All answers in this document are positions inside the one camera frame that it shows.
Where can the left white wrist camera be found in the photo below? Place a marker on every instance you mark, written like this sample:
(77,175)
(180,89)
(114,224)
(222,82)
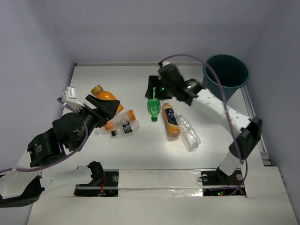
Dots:
(70,97)

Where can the tall orange blue-label bottle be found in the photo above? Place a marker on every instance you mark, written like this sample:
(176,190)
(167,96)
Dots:
(172,126)

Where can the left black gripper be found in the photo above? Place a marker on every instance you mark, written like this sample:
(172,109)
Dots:
(97,110)

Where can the dark teal plastic bin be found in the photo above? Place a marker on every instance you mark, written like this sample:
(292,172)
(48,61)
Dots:
(231,71)

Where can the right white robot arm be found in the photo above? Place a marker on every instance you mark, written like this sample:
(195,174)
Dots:
(246,131)

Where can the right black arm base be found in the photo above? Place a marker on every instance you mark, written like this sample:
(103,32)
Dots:
(217,183)

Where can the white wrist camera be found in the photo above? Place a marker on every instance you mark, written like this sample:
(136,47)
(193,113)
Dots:
(70,97)
(163,63)

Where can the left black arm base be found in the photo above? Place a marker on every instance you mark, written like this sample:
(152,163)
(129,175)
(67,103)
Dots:
(104,183)

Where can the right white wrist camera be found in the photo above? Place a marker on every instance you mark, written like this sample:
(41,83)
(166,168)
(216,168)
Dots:
(163,63)

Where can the clear orange-label bottle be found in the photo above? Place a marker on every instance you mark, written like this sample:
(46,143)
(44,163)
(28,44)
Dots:
(117,120)

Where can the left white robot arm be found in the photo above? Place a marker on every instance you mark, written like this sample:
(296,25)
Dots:
(20,186)

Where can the green crushed plastic bottle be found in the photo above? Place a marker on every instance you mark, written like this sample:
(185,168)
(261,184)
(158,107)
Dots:
(153,106)

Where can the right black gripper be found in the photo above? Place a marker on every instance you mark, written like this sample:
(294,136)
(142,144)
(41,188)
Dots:
(154,81)

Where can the small clear dark-label bottle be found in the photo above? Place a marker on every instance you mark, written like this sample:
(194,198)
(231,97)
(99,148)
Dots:
(127,128)

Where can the orange drink bottle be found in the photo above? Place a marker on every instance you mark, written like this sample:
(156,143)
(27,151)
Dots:
(102,94)

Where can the crushed clear plastic bottle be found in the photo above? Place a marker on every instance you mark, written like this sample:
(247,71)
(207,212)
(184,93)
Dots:
(188,132)

